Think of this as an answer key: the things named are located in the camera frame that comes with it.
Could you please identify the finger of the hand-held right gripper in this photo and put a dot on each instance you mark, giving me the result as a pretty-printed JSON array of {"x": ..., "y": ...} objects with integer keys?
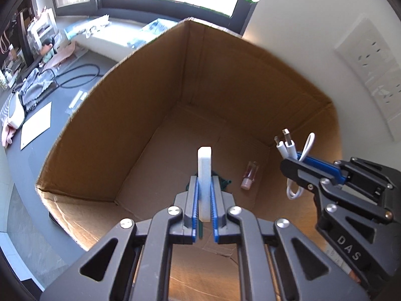
[
  {"x": 300, "y": 172},
  {"x": 319, "y": 165}
]

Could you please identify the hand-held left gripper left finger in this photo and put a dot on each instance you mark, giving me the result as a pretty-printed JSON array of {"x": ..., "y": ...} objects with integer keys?
[{"x": 196, "y": 207}]

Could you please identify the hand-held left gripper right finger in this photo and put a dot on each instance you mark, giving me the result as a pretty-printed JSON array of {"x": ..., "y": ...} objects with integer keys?
[{"x": 214, "y": 213}]

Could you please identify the white rectangular bar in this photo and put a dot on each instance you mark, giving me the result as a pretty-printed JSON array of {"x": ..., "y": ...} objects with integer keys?
[{"x": 205, "y": 178}]

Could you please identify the brown cardboard box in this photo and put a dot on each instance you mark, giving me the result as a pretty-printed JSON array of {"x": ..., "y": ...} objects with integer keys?
[{"x": 219, "y": 84}]

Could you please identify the dark green object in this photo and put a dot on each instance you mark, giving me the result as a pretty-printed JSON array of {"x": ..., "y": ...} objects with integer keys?
[{"x": 225, "y": 182}]

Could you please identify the white pin strip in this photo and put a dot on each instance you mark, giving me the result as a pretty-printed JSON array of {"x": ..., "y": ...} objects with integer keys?
[{"x": 76, "y": 99}]

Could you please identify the dark framed window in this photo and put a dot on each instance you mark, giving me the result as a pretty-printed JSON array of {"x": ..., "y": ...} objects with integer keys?
[{"x": 241, "y": 15}]

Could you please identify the white paper sheet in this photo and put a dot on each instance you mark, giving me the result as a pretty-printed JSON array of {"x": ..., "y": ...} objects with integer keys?
[{"x": 36, "y": 125}]

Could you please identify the blue white plastic bag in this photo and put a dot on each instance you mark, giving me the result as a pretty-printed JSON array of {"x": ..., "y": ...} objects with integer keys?
[
  {"x": 84, "y": 26},
  {"x": 153, "y": 28}
]

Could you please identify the pink cloth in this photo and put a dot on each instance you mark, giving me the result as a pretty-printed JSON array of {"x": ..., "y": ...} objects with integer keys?
[{"x": 7, "y": 134}]

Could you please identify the grey cloth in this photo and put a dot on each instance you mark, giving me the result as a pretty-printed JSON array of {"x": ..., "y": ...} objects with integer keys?
[{"x": 34, "y": 84}]

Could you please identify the brown cloth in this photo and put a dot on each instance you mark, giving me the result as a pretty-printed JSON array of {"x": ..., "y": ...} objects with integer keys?
[{"x": 61, "y": 55}]

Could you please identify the white plastic device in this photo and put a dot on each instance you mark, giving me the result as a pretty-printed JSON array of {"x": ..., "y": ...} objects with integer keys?
[{"x": 14, "y": 111}]

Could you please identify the white desktop rack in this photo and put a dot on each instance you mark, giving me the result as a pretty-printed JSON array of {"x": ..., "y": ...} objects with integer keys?
[{"x": 42, "y": 26}]

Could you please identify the white wall socket panel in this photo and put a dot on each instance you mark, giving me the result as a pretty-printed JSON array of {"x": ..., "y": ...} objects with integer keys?
[{"x": 372, "y": 69}]

